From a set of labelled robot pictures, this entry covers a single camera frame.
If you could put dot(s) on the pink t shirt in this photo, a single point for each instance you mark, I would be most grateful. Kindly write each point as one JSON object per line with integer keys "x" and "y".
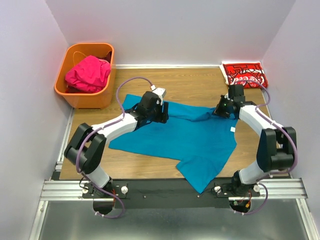
{"x": 89, "y": 76}

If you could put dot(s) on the orange plastic laundry basket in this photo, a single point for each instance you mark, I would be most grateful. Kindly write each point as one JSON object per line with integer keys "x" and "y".
{"x": 74, "y": 55}

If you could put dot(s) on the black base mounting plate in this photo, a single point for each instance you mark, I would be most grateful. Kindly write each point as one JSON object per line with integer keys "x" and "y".
{"x": 172, "y": 192}

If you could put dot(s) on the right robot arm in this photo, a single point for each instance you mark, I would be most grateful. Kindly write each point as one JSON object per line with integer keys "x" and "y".
{"x": 277, "y": 148}

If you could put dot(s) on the blue t shirt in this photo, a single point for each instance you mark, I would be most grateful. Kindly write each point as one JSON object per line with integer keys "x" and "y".
{"x": 201, "y": 141}

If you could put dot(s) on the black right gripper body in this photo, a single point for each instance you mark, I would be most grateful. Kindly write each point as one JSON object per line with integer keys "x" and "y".
{"x": 222, "y": 108}

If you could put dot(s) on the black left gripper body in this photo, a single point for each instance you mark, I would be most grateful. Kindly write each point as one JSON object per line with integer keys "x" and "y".
{"x": 156, "y": 115}

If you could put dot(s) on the folded red coca-cola shirt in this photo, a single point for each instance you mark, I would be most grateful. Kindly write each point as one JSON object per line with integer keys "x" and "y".
{"x": 249, "y": 74}

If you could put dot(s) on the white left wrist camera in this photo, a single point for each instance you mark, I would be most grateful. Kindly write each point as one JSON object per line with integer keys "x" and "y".
{"x": 160, "y": 92}

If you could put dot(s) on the aluminium extrusion rail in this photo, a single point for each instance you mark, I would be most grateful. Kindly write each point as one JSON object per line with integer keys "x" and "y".
{"x": 64, "y": 214}

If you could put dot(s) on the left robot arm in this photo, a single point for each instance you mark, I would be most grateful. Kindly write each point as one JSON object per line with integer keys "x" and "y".
{"x": 86, "y": 147}

